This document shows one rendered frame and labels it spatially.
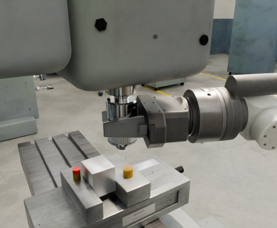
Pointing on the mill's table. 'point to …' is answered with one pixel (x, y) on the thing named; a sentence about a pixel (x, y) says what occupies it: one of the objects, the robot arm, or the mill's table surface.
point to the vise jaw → (129, 183)
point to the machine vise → (108, 201)
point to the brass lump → (127, 172)
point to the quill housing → (136, 41)
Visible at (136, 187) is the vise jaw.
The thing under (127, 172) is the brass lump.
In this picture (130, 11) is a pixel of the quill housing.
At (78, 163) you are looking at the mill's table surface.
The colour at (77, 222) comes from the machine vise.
